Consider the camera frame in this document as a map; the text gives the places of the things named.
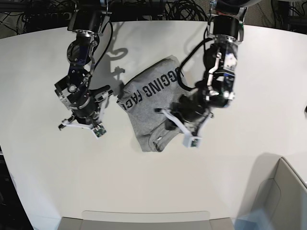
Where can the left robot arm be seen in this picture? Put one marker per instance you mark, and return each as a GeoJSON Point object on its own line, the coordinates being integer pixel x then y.
{"type": "Point", "coordinates": [222, 36]}

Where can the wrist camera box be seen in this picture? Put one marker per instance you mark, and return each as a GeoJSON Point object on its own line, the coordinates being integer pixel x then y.
{"type": "Point", "coordinates": [191, 141]}
{"type": "Point", "coordinates": [98, 130]}

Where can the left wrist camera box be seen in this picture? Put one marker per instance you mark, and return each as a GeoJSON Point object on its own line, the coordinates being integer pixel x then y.
{"type": "Point", "coordinates": [191, 141]}

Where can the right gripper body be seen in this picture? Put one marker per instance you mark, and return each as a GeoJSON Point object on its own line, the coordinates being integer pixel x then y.
{"type": "Point", "coordinates": [87, 107]}

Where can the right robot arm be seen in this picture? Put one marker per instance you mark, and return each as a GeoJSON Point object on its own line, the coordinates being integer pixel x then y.
{"type": "Point", "coordinates": [88, 22]}

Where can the grey T-shirt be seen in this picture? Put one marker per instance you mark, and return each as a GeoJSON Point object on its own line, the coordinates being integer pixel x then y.
{"type": "Point", "coordinates": [155, 87]}

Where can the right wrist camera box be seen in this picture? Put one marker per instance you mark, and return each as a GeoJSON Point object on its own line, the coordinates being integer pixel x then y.
{"type": "Point", "coordinates": [98, 130]}

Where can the grey bin right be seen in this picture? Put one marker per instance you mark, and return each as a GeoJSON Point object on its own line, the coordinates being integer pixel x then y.
{"type": "Point", "coordinates": [281, 201]}

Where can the grey bin front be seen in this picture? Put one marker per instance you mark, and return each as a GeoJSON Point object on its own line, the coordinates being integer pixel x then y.
{"type": "Point", "coordinates": [98, 220]}

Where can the blue cloth in bin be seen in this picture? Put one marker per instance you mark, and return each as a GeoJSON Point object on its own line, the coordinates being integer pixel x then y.
{"type": "Point", "coordinates": [252, 221]}

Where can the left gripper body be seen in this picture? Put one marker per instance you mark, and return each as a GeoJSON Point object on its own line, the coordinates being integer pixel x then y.
{"type": "Point", "coordinates": [187, 114]}

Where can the grey bin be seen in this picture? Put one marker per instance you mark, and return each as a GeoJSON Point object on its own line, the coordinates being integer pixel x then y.
{"type": "Point", "coordinates": [281, 201]}
{"type": "Point", "coordinates": [98, 220]}

